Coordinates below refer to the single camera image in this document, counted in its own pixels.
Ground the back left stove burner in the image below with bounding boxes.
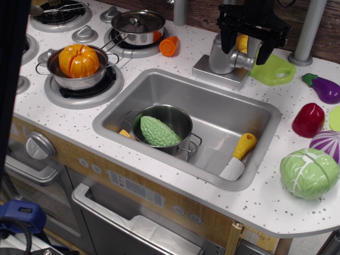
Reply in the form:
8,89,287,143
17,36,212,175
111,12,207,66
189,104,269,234
29,1,92,33

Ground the green toy bitter gourd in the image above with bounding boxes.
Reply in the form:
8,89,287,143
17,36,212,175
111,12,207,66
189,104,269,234
140,115,182,147

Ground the black foreground frame post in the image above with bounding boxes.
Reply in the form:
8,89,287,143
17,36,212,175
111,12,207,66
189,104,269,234
1,1,31,175

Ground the steel pot on burner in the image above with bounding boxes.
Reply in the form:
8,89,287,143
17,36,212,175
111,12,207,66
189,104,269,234
46,44,119,90

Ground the wire rack on burner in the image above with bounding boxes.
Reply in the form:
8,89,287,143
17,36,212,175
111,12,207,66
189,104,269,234
36,1,89,24

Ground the silver dishwasher door handle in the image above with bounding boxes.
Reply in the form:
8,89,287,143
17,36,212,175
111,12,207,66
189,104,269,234
71,183,226,255

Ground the red toy bell pepper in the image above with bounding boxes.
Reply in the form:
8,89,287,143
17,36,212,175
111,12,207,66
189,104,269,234
292,103,325,138

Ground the steel pot in sink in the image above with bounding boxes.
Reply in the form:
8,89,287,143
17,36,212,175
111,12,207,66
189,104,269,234
124,104,202,161

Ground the front grey stove burner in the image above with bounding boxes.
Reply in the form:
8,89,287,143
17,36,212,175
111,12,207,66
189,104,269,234
44,66,123,109

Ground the grey stove knob rear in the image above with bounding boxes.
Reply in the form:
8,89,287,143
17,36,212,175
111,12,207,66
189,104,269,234
100,6,121,23

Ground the steel pan with lid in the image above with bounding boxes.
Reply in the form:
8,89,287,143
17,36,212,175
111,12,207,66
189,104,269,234
104,10,166,47

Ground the orange toy carrot piece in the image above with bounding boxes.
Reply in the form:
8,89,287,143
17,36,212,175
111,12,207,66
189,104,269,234
159,36,179,56

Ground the blue clamp with cable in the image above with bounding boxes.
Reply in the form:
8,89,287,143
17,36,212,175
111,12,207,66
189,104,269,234
0,199,47,255

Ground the purple toy eggplant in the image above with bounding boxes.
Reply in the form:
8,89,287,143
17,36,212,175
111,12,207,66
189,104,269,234
302,73,339,104

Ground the grey right support pole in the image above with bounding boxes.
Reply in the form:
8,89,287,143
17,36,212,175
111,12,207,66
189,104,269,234
288,0,327,67

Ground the grey support pole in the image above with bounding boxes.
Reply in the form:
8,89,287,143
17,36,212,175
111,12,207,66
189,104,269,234
173,0,188,26
288,0,327,67

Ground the green toy cutting board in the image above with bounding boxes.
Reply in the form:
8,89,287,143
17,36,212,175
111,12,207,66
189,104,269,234
249,54,296,86

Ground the silver faucet lever handle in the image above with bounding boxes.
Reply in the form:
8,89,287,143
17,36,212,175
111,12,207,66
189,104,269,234
230,37,261,70

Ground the back right stove burner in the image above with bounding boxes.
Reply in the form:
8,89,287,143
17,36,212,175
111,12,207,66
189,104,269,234
104,28,169,58

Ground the grey stove knob left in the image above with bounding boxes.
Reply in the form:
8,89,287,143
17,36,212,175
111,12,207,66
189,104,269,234
38,48,56,67

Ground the silver toy faucet body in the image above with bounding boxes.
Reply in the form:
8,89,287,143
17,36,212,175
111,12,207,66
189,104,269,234
192,34,249,91

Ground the orange toy pumpkin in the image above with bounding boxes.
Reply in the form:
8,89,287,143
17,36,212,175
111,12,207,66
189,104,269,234
58,44,99,79

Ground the silver oven dial knob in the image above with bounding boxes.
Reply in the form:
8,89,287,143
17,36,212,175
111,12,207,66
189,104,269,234
25,131,57,160

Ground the light green toy piece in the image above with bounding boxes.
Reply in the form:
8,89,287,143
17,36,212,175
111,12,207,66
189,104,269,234
329,105,340,132

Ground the yellow handled toy knife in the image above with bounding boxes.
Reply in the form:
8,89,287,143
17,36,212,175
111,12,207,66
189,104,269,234
219,133,257,181

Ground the grey middle support pole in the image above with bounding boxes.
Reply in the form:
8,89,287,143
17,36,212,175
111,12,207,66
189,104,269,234
173,0,188,26

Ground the grey toy sink basin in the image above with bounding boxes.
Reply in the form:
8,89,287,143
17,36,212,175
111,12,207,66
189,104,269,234
93,69,281,191

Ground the yellow toy pepper piece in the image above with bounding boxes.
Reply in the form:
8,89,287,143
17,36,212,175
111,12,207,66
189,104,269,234
235,35,248,54

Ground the grey oven door handle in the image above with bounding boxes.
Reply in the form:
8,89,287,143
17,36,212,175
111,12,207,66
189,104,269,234
5,156,60,187

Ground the yellow toy corn piece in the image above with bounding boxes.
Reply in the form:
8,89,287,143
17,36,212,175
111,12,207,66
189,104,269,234
119,129,133,139

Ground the purple toy onion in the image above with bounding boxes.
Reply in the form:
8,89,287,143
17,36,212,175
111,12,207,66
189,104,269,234
309,130,339,164

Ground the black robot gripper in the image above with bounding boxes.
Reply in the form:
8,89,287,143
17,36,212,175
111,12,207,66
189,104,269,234
217,1,292,65

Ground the green toy cabbage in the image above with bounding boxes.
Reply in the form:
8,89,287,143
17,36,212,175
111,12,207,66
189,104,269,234
280,148,339,200

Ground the grey stove knob middle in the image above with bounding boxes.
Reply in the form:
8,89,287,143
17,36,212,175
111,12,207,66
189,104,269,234
72,25,98,44

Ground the grey stove knob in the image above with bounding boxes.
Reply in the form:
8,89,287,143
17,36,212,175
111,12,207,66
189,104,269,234
38,48,56,67
72,25,98,44
100,6,121,23

